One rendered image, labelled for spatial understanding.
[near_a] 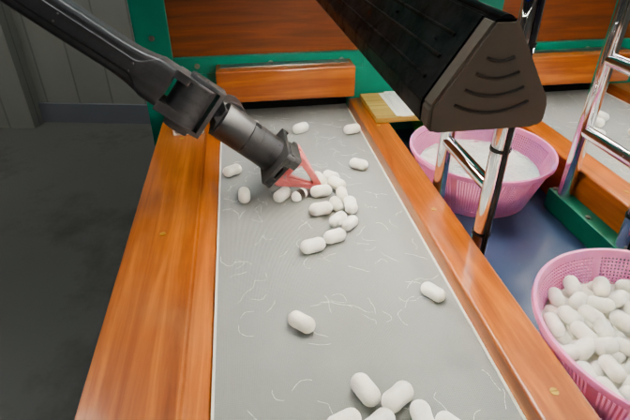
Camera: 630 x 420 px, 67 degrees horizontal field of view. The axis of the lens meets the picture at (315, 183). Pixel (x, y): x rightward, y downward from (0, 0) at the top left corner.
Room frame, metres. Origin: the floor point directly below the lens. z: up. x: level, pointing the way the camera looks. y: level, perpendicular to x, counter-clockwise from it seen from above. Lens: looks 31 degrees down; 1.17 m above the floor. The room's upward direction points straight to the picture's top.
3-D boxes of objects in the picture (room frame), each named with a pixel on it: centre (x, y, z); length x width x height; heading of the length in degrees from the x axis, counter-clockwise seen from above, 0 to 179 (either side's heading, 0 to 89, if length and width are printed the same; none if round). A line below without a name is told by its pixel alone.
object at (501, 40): (0.59, -0.06, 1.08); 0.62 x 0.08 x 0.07; 9
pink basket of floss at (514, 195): (0.80, -0.31, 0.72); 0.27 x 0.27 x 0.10
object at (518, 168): (0.80, -0.31, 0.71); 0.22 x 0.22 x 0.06
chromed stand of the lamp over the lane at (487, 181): (0.59, -0.14, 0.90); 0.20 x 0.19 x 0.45; 9
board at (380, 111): (1.01, -0.28, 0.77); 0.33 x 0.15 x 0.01; 99
